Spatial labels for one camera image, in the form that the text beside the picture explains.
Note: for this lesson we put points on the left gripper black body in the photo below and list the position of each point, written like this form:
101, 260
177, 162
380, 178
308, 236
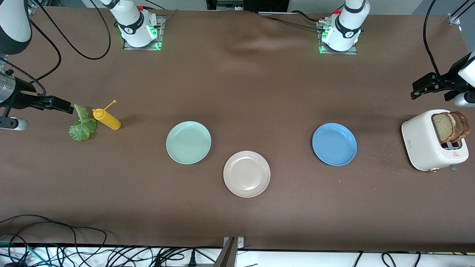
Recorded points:
448, 81

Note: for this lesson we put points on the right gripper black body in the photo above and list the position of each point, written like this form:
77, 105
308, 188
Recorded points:
23, 94

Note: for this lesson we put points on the green lettuce leaf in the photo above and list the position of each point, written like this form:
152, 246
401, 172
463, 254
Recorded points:
82, 129

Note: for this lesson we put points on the brown bread slice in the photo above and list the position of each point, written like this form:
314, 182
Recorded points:
464, 126
442, 128

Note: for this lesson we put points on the yellow mustard squeeze bottle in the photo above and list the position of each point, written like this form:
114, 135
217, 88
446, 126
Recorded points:
109, 121

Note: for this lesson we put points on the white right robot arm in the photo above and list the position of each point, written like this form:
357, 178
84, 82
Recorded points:
133, 26

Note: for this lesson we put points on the blue plate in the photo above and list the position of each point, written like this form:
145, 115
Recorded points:
334, 144

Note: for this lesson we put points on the mint green plate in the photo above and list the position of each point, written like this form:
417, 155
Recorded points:
188, 142

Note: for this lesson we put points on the beige plate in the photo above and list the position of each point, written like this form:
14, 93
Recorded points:
246, 174

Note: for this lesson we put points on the white toaster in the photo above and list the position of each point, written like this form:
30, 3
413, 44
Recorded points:
421, 144

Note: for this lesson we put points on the brown table cover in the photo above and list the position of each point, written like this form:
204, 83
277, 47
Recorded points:
259, 92

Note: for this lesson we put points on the black equipment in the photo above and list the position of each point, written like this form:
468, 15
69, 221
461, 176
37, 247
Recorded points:
267, 4

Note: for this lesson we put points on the black power plug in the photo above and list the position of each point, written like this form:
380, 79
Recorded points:
192, 259

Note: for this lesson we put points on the aluminium frame corner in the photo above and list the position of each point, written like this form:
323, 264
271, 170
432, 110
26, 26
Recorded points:
453, 19
32, 10

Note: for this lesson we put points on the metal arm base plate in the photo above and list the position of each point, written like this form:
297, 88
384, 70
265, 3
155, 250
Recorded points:
350, 52
130, 47

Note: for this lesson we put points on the metal post bracket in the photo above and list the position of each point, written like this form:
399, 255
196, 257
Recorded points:
228, 256

